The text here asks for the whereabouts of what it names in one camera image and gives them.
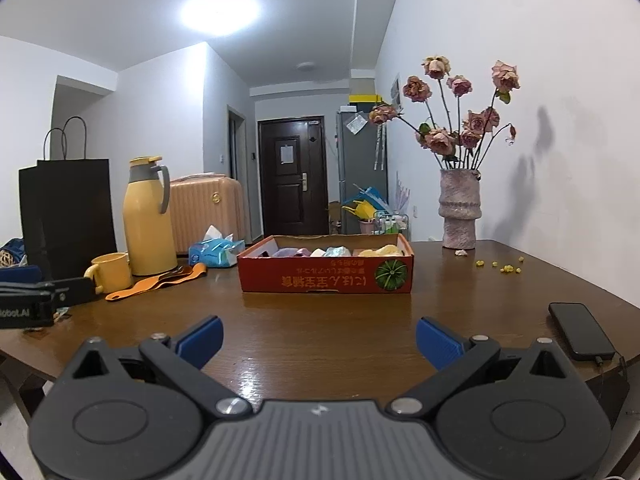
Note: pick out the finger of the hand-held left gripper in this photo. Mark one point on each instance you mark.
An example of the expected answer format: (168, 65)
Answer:
(72, 292)
(20, 275)

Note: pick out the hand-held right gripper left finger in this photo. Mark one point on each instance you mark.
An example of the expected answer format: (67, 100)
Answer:
(200, 341)

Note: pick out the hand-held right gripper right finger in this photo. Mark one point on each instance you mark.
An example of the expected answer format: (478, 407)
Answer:
(440, 342)

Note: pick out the yellow plush toy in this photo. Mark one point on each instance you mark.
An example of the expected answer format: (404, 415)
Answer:
(380, 251)

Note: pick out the lavender fabric pouch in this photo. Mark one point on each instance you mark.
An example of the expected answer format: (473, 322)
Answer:
(287, 252)

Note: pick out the pale green soft toy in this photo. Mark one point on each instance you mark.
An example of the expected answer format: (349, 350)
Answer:
(339, 251)

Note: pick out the red cardboard box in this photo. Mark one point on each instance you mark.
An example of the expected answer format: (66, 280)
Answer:
(320, 275)

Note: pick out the blue and beige bundle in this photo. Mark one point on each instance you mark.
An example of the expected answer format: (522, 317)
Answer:
(11, 255)

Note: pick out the yellow mug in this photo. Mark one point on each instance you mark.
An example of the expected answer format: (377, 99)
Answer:
(112, 272)

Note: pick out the black paper bag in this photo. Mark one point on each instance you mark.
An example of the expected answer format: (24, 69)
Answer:
(70, 215)

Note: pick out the blue tissue pack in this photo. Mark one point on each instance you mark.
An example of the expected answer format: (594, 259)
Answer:
(217, 254)

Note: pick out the yellow thermos jug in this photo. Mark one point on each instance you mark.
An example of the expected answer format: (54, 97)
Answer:
(147, 225)

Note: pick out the scattered yellow petals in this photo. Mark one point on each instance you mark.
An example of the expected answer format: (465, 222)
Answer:
(507, 267)

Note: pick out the pink suitcase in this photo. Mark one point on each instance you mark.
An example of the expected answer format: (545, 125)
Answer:
(210, 215)

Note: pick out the trolley with bottles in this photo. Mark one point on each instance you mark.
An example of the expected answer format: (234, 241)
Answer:
(392, 225)

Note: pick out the pink ceramic vase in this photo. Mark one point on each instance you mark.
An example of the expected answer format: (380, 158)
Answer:
(460, 210)

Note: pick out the pink bucket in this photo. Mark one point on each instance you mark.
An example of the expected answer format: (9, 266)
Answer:
(366, 227)

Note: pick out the black smartphone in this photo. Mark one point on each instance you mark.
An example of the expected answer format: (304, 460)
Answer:
(580, 330)

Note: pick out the blue and yellow bags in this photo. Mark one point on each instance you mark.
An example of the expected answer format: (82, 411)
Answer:
(365, 202)

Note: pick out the dark brown door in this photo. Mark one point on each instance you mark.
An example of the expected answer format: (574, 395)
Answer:
(292, 180)

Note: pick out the grey refrigerator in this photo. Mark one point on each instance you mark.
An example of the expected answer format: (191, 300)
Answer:
(357, 160)

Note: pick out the dried pink roses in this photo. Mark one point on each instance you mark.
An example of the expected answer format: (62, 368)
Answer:
(450, 140)

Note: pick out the yellow box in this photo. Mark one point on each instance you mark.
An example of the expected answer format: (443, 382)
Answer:
(365, 100)

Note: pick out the small ceiling lamp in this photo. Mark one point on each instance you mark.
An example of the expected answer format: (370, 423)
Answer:
(306, 66)

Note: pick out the round ceiling light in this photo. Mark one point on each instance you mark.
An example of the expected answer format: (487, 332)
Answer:
(220, 12)

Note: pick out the purple flower wall sticker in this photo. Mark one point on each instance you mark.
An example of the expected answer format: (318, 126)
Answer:
(402, 192)

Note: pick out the wall picture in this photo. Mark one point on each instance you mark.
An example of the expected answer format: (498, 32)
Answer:
(397, 91)

